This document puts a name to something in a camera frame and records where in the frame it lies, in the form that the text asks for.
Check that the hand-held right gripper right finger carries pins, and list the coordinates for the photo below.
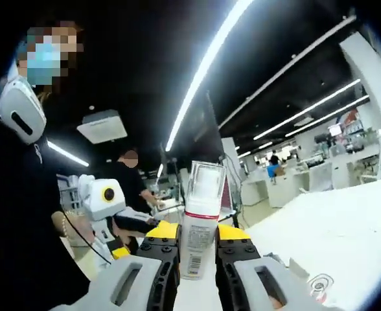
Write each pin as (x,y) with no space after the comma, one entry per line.
(236,269)

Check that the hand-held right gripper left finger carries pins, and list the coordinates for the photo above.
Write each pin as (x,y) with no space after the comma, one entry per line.
(158,265)

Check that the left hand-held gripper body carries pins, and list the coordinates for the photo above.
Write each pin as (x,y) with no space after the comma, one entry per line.
(99,204)

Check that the ceiling air conditioner unit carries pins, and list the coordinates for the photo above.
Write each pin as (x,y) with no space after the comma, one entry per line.
(102,128)

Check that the person in black top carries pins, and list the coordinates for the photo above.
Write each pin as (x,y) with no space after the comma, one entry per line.
(22,210)

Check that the white chest-worn device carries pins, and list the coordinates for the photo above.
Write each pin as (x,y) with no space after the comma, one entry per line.
(18,107)

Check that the background monitor screen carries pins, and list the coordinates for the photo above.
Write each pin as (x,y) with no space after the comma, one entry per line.
(334,129)

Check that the ceiling light strip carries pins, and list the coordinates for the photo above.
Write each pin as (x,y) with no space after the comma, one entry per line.
(204,64)

